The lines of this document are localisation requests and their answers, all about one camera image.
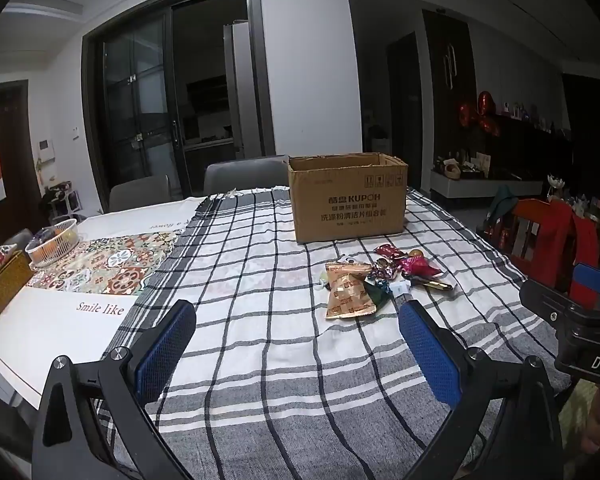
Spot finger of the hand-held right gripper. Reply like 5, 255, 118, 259
572, 261, 600, 311
520, 280, 588, 328

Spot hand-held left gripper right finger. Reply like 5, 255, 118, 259
398, 301, 566, 480

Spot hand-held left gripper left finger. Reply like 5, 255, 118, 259
31, 299, 197, 480

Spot small white candy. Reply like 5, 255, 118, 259
387, 280, 416, 303

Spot dark green snack packet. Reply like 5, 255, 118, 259
362, 277, 393, 311

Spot magenta candy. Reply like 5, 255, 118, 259
397, 256, 443, 278

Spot colourful foil candy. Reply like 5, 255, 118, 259
367, 259, 401, 281

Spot tan snack packet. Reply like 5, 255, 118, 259
324, 261, 381, 321

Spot red candy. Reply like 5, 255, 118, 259
374, 243, 406, 261

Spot brown cardboard box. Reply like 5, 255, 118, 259
286, 152, 409, 245

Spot red garment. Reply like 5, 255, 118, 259
530, 200, 600, 306

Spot orange wooden chair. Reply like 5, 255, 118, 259
500, 199, 551, 266

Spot patterned tile print runner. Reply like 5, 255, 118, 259
27, 230, 181, 297

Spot green cloth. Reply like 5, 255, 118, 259
485, 185, 518, 223

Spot black white checked tablecloth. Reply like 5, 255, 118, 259
97, 185, 571, 480

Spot white printed table mat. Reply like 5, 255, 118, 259
0, 195, 208, 411

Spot white low console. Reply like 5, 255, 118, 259
430, 167, 543, 198

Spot white basket with fruit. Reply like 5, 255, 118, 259
25, 218, 80, 267

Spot woven tissue box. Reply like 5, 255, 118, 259
0, 240, 35, 320

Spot white storage rack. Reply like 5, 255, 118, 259
42, 180, 83, 221

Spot wide grey chair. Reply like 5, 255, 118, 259
203, 155, 291, 197

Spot red foil balloons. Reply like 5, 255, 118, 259
457, 91, 503, 137

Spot tall dark cabinet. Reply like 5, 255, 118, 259
422, 9, 478, 161

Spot dark room door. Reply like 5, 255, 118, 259
386, 31, 423, 191

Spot dark sliding glass door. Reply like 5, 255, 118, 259
82, 0, 277, 213

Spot black range hood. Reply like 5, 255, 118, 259
187, 77, 226, 111

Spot silver refrigerator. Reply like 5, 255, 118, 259
223, 20, 253, 160

